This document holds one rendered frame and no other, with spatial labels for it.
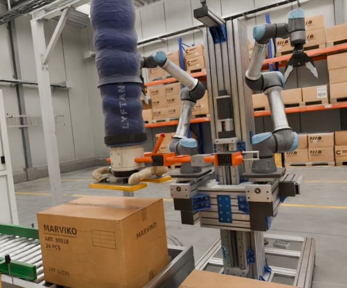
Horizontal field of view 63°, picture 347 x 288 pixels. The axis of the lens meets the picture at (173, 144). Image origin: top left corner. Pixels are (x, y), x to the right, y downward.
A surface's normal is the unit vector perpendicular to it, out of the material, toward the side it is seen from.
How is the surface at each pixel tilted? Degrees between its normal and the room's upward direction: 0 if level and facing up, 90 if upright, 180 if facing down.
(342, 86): 86
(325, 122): 90
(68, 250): 90
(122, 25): 105
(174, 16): 90
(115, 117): 73
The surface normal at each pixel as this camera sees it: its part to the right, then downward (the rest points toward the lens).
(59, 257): -0.47, 0.09
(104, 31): -0.33, -0.21
